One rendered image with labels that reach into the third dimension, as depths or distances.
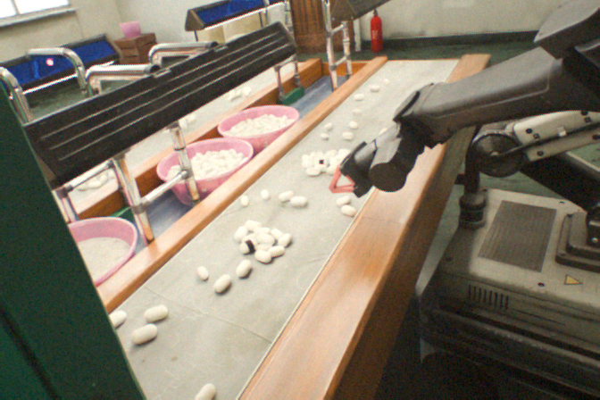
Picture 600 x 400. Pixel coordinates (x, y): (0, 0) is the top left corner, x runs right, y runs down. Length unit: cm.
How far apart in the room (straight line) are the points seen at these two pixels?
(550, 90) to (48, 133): 52
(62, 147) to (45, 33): 623
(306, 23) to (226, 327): 529
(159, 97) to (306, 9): 517
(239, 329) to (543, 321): 77
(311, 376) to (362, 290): 16
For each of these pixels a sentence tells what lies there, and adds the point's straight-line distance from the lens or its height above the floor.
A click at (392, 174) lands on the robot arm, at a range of 66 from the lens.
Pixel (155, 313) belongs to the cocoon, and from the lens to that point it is 78.
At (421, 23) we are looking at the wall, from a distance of 550.
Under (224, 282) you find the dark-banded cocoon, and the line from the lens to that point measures 78.
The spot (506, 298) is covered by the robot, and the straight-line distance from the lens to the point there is 122.
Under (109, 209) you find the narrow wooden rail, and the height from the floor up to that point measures 73.
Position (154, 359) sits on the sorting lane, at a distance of 73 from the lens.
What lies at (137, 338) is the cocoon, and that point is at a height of 76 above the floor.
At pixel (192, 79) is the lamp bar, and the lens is 74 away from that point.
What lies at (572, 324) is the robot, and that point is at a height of 40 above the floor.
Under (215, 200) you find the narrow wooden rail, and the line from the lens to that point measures 101.
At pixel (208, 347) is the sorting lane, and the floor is 74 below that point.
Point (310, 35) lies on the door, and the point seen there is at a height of 23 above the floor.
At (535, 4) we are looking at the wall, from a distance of 540.
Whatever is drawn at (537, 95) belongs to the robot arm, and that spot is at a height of 110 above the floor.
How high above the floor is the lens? 125
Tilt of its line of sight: 27 degrees down
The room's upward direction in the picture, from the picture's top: 9 degrees counter-clockwise
